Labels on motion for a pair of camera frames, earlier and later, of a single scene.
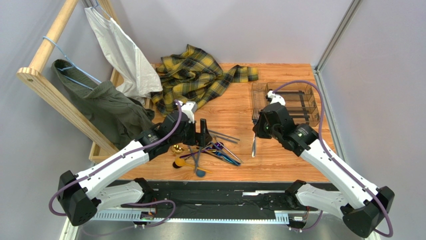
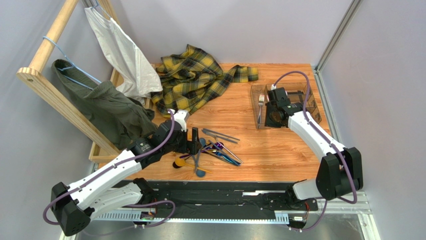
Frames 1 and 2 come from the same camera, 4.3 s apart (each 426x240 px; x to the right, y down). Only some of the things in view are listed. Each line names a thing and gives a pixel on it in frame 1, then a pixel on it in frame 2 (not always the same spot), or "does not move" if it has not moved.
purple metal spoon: x=217 y=145 does not move
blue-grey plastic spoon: x=199 y=173 does not move
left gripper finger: x=208 y=138 -> x=199 y=146
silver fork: x=255 y=115 -> x=261 y=101
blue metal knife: x=226 y=158 does not move
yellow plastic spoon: x=180 y=162 does not move
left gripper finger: x=203 y=129 -> x=194 y=140
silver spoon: x=230 y=152 does not move
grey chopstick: x=223 y=135 does not move
